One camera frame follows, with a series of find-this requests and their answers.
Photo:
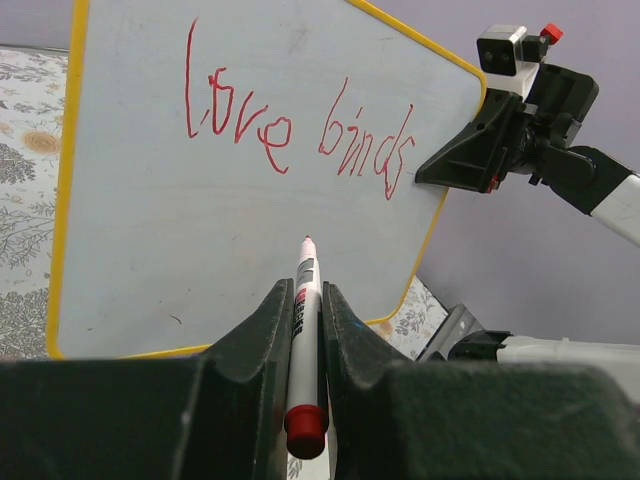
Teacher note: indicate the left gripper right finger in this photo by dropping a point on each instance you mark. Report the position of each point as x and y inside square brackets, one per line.
[396, 418]

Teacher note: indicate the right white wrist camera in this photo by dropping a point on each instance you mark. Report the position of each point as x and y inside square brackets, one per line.
[501, 55]

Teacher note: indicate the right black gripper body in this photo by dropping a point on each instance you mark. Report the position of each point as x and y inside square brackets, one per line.
[525, 139]

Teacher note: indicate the floral patterned table mat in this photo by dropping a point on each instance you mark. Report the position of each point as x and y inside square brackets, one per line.
[33, 85]

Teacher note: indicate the yellow framed whiteboard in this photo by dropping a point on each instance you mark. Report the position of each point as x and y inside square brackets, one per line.
[204, 140]

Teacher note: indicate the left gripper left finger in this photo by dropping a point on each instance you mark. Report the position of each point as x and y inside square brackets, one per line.
[214, 415]

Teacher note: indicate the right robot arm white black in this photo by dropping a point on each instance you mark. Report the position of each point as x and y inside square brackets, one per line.
[591, 181]

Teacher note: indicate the red capped whiteboard marker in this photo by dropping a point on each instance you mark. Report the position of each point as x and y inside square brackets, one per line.
[306, 419]

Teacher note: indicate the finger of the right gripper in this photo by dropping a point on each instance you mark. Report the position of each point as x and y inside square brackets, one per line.
[476, 156]

